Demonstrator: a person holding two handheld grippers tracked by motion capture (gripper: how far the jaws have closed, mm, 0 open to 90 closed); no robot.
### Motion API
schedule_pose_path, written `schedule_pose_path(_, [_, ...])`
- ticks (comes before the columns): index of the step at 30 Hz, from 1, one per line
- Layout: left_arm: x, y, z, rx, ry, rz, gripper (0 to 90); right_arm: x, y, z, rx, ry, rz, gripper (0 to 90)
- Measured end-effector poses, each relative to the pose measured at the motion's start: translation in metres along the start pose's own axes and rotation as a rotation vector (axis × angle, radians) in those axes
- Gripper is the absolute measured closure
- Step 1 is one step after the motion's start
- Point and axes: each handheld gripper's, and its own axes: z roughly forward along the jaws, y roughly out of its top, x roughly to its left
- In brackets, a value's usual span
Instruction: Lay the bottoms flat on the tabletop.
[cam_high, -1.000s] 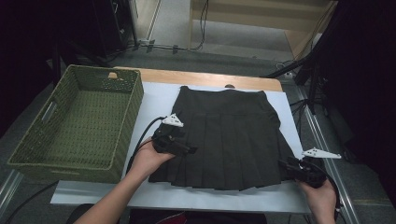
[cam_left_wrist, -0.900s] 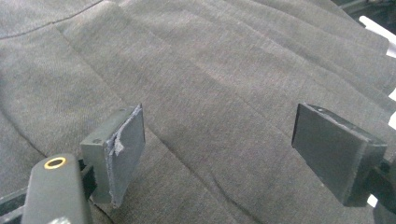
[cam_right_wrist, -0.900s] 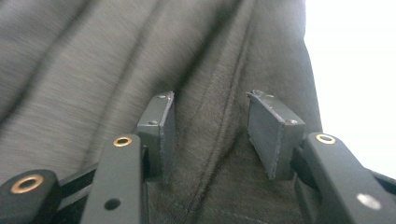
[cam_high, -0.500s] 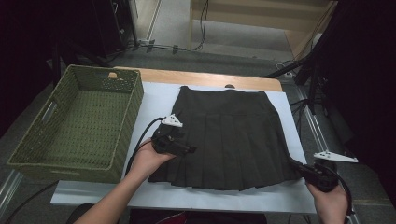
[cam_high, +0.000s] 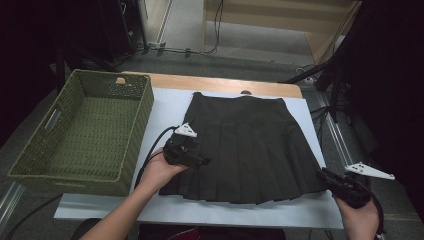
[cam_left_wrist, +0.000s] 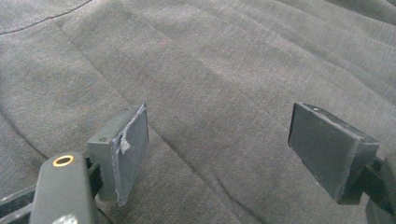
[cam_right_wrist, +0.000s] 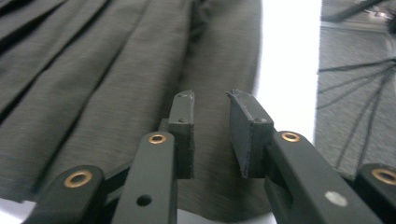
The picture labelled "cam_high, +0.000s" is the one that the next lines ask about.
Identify dark curtain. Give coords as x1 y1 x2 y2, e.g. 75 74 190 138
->
339 0 424 223
0 0 101 146

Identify black cable along floor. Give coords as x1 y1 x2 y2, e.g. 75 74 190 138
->
146 41 218 58

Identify black stand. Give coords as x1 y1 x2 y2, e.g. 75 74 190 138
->
281 0 364 124

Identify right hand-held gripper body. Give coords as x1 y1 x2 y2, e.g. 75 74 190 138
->
329 161 396 209

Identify metal floor rail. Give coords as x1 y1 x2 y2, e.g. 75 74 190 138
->
0 181 26 234
316 93 388 240

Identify hanging black cable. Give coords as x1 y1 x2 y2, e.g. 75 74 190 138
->
204 0 224 56

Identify hand-held gripper cable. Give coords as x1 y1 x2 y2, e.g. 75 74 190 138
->
366 189 386 236
133 125 180 188

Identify left hand-held gripper cable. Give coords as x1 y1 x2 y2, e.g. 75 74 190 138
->
133 125 180 188

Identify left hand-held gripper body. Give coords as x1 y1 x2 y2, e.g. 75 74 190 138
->
163 122 198 168

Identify person's right hand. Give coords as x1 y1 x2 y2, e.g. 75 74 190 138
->
334 198 380 240

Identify right hand-held gripper cable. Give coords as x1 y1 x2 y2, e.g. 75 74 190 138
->
366 189 386 236

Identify thick black floor cable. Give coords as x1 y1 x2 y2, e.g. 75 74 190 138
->
4 193 65 240

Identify white board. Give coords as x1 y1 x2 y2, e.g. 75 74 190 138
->
53 87 345 230

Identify green woven basket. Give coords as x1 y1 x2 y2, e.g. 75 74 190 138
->
7 68 155 198

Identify thin black floor cables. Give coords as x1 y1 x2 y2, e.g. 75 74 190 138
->
309 105 334 148

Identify person's left hand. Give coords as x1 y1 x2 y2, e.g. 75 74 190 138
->
138 148 189 194

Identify dark pleated skirt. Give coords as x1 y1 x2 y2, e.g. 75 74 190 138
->
159 91 328 205

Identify black equipment rack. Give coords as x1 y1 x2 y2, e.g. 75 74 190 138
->
96 0 149 62

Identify light wooden cabinet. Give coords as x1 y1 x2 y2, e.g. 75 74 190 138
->
200 0 363 64

